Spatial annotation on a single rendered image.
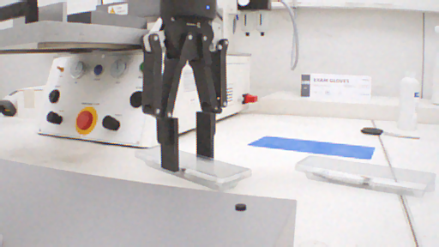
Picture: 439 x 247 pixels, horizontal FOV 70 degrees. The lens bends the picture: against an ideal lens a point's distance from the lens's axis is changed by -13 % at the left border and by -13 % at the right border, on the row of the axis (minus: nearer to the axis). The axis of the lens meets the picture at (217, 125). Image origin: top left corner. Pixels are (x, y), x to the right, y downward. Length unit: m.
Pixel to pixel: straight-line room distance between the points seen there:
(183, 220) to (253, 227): 0.05
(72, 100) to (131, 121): 0.18
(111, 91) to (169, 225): 0.52
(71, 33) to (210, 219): 0.40
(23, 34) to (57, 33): 0.06
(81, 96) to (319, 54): 0.90
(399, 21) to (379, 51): 0.13
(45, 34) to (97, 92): 0.26
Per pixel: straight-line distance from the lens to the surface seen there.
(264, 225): 0.23
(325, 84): 1.16
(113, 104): 0.71
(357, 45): 1.37
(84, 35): 0.59
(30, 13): 0.56
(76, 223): 0.24
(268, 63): 1.40
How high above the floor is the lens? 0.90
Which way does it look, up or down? 10 degrees down
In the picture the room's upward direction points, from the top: straight up
